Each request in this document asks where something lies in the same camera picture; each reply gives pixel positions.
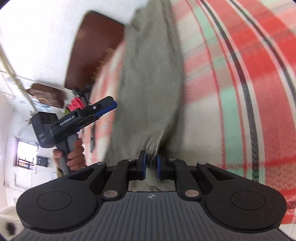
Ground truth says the red cloth bundle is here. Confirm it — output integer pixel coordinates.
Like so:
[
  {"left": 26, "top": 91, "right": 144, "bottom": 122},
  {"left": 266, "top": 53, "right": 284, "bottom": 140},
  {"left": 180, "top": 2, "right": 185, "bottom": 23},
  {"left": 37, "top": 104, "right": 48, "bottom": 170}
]
[{"left": 67, "top": 97, "right": 85, "bottom": 111}]

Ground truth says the red plaid bed sheet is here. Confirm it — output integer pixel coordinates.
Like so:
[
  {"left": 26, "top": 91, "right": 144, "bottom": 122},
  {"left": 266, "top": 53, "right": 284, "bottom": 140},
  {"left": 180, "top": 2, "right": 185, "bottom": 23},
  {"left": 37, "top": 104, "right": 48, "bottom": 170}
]
[{"left": 81, "top": 0, "right": 296, "bottom": 225}]

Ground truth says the dark brown wooden board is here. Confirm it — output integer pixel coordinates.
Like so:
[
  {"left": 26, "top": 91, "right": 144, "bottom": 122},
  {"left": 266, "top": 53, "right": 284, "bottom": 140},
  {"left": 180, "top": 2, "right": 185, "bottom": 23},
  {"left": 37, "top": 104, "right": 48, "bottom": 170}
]
[{"left": 65, "top": 11, "right": 124, "bottom": 90}]

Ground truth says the person's left hand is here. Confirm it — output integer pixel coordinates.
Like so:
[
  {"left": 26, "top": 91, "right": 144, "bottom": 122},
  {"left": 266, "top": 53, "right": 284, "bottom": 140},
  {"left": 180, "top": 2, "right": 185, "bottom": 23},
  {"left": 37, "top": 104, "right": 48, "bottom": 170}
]
[{"left": 52, "top": 138, "right": 86, "bottom": 171}]

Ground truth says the green striped checked shirt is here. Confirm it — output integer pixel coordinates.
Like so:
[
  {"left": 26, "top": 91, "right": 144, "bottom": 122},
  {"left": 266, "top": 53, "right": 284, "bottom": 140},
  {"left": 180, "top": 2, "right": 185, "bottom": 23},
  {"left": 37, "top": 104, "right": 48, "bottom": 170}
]
[{"left": 104, "top": 1, "right": 184, "bottom": 192}]

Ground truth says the black metal stand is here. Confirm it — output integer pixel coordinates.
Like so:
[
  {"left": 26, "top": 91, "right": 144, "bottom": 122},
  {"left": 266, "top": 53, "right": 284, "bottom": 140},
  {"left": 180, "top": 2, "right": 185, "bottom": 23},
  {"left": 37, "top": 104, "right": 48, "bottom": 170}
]
[{"left": 73, "top": 84, "right": 93, "bottom": 105}]

